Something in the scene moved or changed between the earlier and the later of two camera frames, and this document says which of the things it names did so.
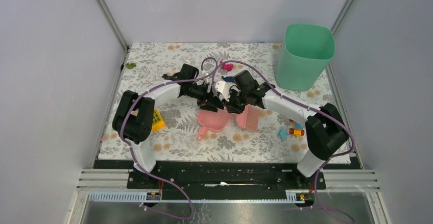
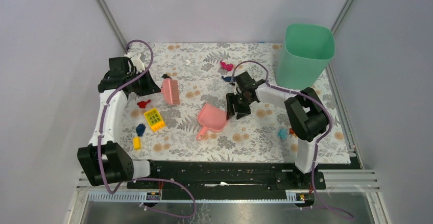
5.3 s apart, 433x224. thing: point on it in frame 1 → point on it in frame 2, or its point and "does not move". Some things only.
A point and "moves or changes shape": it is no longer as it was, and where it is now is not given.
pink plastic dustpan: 213,121 does not move
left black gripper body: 199,93 → 141,85
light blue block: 283,133 does not move
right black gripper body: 237,101 does not move
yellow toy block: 158,122 does not move
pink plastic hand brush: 249,120 moves or changes shape
